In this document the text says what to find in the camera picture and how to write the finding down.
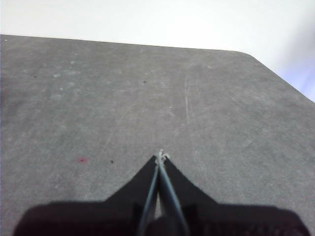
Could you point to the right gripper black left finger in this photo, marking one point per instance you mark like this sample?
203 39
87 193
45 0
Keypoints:
98 218

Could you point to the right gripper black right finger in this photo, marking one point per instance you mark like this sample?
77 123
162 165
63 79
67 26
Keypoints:
233 221

